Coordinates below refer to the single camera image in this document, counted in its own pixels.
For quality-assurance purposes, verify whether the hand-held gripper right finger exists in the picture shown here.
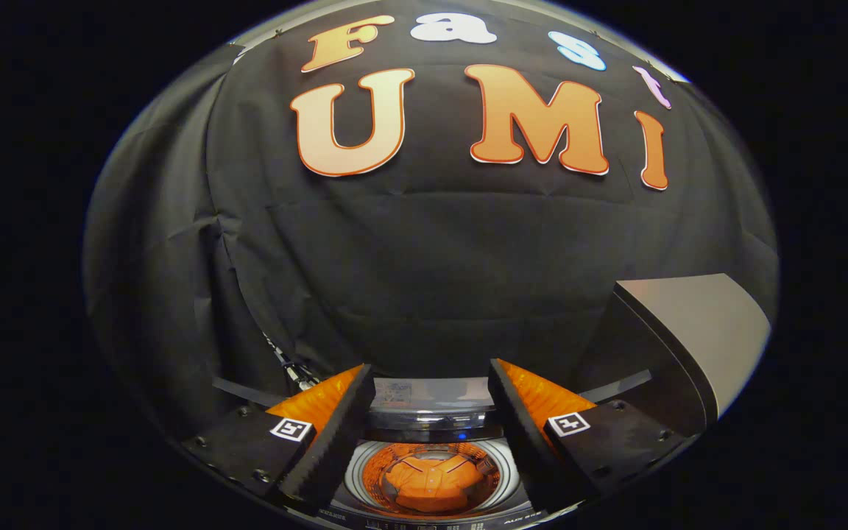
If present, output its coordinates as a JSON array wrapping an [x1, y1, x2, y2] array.
[[487, 357, 695, 514]]

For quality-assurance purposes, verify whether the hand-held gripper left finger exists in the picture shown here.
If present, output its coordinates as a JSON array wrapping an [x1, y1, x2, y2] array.
[[180, 362, 376, 514]]

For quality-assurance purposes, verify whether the grey washing machine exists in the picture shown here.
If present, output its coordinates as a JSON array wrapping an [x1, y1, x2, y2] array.
[[321, 375, 550, 530]]

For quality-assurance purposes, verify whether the yellow polo shirt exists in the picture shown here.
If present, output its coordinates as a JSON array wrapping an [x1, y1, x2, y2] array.
[[384, 453, 485, 514]]

